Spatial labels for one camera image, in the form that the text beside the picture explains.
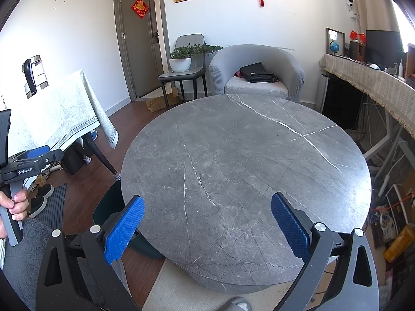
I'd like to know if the red diamond door decoration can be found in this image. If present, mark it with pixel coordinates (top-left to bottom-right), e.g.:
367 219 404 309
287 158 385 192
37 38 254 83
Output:
131 0 150 19

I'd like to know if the pale green patterned tablecloth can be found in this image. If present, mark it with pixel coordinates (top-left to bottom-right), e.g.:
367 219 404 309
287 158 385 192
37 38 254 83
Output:
0 69 118 166

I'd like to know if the beige lace desk cloth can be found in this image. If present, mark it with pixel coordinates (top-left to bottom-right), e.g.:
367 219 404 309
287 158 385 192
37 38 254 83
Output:
319 53 415 138

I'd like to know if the dark green trash bin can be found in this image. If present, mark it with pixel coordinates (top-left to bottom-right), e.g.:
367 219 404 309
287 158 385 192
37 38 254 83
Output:
92 180 167 260

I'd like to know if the potted plant in white pot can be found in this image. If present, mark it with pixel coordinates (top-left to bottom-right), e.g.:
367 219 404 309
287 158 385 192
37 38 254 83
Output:
169 44 224 73

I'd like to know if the glass electric kettle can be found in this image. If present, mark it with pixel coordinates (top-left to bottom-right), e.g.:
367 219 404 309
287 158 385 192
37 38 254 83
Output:
22 55 50 100

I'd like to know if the black sneaker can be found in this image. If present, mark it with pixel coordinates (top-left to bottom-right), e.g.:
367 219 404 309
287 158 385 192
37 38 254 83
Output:
29 196 47 220
38 183 55 199

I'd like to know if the black storage box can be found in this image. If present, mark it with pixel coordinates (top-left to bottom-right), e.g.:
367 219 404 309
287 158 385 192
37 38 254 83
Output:
59 143 87 176

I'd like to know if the black monitor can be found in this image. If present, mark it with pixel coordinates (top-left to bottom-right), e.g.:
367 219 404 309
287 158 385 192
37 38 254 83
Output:
365 30 406 66

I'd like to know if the brown wooden box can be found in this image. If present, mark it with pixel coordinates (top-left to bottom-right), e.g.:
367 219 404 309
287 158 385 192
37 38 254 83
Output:
349 40 366 61

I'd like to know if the person's grey fleece clothing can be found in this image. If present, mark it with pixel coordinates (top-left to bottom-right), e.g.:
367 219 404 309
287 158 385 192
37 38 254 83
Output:
3 218 85 311

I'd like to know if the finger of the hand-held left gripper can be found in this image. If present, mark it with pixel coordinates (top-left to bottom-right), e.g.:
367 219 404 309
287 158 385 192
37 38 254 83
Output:
13 145 51 163
31 150 64 173

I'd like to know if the white desk frame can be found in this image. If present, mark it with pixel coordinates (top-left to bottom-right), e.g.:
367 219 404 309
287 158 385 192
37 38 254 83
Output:
362 104 411 198

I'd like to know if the black handbag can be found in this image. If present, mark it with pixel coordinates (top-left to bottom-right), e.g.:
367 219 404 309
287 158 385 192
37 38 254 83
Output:
239 61 276 83

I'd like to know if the grey dining chair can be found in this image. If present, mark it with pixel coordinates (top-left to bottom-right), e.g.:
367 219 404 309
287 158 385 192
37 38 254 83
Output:
158 34 209 110

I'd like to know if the yellow container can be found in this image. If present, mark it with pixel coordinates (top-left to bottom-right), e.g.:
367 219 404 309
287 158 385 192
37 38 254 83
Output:
383 224 415 263

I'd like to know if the grey door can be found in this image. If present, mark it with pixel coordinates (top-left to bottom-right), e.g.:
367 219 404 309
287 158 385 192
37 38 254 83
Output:
119 0 165 100

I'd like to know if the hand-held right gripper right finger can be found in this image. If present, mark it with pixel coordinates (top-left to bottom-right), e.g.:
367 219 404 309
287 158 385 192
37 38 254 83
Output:
271 192 380 311

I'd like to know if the dark ribbed floor mat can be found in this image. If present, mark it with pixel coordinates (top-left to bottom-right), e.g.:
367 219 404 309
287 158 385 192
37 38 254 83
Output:
32 183 68 234

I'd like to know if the dark table leg with sock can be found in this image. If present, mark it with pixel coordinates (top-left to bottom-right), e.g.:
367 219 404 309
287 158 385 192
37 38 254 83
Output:
81 138 93 164
82 133 122 181

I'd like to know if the grey armchair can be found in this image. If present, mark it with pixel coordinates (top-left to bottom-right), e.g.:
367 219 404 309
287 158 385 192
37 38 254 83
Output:
208 44 306 103

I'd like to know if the person's left hand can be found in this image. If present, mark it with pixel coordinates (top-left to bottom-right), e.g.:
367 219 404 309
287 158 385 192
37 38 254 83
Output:
0 189 30 239

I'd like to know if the framed mirror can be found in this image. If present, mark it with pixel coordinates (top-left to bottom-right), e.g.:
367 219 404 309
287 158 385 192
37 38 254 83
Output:
326 28 346 56

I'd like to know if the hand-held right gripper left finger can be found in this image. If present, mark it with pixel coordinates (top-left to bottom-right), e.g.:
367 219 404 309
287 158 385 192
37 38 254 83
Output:
36 195 146 311

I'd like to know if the beige rug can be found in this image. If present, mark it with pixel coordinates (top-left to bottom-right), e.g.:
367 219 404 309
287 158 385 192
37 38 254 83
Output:
143 259 328 311

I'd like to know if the flat cardboard box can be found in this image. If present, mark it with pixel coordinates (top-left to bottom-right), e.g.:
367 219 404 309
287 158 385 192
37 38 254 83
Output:
146 87 179 113

